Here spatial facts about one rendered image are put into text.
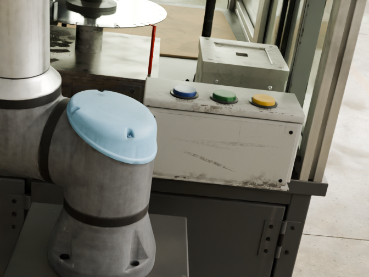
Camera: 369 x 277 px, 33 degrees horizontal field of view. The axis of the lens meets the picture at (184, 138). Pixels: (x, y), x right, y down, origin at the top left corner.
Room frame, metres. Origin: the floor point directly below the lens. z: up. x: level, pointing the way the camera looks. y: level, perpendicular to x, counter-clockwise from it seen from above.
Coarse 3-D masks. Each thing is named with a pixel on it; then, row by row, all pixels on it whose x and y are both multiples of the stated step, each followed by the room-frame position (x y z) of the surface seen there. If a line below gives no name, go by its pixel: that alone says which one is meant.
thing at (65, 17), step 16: (64, 0) 1.36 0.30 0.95; (128, 0) 1.44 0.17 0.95; (144, 0) 1.47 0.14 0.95; (64, 16) 1.23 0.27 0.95; (80, 16) 1.24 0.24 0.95; (96, 16) 1.26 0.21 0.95; (112, 16) 1.28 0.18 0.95; (128, 16) 1.30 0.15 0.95; (144, 16) 1.31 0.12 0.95; (160, 16) 1.33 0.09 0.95
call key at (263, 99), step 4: (256, 96) 1.04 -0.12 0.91; (260, 96) 1.04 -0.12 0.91; (264, 96) 1.05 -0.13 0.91; (268, 96) 1.05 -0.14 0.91; (252, 100) 1.04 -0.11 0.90; (256, 100) 1.02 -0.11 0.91; (260, 100) 1.02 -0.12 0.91; (264, 100) 1.03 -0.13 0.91; (268, 100) 1.03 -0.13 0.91; (272, 100) 1.03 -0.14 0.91; (260, 104) 1.02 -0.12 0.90; (264, 104) 1.02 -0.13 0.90; (268, 104) 1.02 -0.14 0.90; (272, 104) 1.03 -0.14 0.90
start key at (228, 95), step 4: (216, 92) 1.03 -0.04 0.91; (220, 92) 1.03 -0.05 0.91; (224, 92) 1.04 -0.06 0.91; (228, 92) 1.04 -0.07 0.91; (232, 92) 1.04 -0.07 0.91; (216, 96) 1.02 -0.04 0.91; (220, 96) 1.02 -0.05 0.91; (224, 96) 1.02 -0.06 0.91; (228, 96) 1.02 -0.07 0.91; (232, 96) 1.02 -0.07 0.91; (220, 100) 1.01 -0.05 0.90; (224, 100) 1.01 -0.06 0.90; (228, 100) 1.01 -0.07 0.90; (232, 100) 1.02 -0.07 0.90
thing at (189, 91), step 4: (176, 88) 1.02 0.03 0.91; (180, 88) 1.02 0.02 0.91; (184, 88) 1.03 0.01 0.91; (188, 88) 1.03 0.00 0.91; (192, 88) 1.03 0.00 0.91; (176, 92) 1.01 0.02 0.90; (180, 92) 1.01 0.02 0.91; (184, 92) 1.01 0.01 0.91; (188, 92) 1.01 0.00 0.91; (192, 92) 1.01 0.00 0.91; (184, 96) 1.01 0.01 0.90; (188, 96) 1.01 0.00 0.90; (192, 96) 1.01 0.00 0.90
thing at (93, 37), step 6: (78, 30) 1.33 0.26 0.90; (84, 30) 1.32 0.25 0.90; (90, 30) 1.32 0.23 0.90; (96, 30) 1.33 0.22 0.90; (102, 30) 1.34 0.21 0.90; (78, 36) 1.33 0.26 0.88; (84, 36) 1.32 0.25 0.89; (90, 36) 1.32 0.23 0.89; (96, 36) 1.33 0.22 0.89; (102, 36) 1.35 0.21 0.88; (78, 42) 1.33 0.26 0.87; (84, 42) 1.32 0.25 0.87; (90, 42) 1.32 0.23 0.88; (96, 42) 1.33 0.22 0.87; (102, 42) 1.35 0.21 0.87; (78, 48) 1.33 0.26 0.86; (84, 48) 1.32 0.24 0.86; (90, 48) 1.32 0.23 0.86; (96, 48) 1.33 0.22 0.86
